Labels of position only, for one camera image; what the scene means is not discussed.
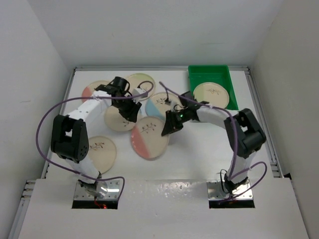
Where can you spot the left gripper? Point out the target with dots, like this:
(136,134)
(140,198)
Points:
(131,113)

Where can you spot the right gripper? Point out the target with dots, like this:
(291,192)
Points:
(171,124)

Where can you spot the pink cream plate front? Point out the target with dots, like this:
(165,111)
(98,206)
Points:
(146,138)

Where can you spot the pink cream plate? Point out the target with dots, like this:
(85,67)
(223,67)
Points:
(88,91)
(146,138)

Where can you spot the pale green cream plate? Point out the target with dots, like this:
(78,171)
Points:
(213,93)

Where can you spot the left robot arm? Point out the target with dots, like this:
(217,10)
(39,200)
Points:
(70,140)

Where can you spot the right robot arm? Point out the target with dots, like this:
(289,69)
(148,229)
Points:
(244,133)

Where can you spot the green plastic bin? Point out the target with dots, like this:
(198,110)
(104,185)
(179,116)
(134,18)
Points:
(198,74)

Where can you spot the blue cream plate centre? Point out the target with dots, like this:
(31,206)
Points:
(116,122)

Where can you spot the blue cream plate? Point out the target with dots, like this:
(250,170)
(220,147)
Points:
(156,105)
(116,122)

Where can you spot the blue cream plate right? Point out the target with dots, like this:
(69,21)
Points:
(156,105)

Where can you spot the green cream plate rear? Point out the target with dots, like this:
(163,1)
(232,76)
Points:
(138,79)

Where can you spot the yellow cream plate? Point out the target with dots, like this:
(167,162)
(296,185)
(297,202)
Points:
(102,152)

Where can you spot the pink cream plate rear left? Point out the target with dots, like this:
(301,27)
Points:
(88,91)

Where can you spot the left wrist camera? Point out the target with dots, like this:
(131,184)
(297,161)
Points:
(139,94)

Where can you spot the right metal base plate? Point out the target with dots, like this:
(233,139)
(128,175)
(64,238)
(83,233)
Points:
(215,192)

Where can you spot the metal base plate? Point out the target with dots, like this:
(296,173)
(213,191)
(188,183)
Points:
(215,192)
(105,190)

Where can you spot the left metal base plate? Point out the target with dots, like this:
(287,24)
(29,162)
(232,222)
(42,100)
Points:
(105,190)

